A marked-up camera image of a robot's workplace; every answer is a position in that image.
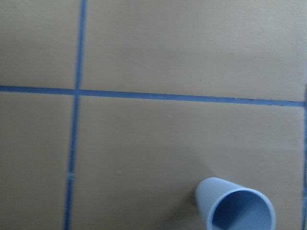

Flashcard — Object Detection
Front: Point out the blue plastic cup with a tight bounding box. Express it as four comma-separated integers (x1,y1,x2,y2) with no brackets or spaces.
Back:
195,177,276,230

